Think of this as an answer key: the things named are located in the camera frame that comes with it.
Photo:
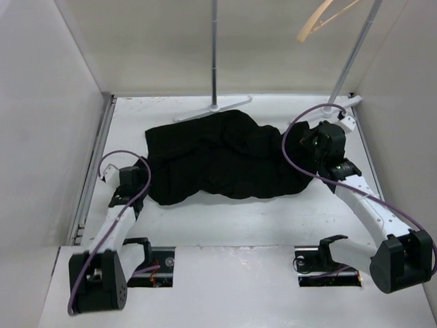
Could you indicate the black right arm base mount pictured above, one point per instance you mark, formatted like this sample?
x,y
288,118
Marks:
x,y
316,268

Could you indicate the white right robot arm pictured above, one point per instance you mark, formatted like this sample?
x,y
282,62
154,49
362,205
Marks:
x,y
401,257

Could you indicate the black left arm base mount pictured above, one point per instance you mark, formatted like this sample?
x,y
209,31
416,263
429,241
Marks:
x,y
156,271

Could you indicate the wooden clothes hanger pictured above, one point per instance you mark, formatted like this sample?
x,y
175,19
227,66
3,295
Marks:
x,y
315,22

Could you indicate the white left rack stand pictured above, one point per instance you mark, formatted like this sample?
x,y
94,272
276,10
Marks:
x,y
214,106

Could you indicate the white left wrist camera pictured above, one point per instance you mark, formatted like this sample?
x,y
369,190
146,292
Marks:
x,y
110,175

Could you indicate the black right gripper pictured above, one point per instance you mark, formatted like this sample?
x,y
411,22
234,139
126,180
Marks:
x,y
308,134

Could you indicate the white rack stand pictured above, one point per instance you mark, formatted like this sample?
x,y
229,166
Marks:
x,y
214,106
329,112

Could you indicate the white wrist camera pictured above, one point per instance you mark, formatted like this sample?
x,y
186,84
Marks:
x,y
110,175
346,122

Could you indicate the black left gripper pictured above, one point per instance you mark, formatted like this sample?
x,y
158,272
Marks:
x,y
142,186

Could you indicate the white right rack stand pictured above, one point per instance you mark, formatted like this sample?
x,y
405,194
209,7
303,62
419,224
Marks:
x,y
329,112

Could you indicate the black trousers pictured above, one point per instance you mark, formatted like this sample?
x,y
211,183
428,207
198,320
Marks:
x,y
227,154

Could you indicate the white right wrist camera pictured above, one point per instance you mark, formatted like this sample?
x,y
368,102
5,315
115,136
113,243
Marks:
x,y
346,122

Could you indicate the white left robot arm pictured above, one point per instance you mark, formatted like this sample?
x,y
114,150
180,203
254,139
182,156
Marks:
x,y
99,275

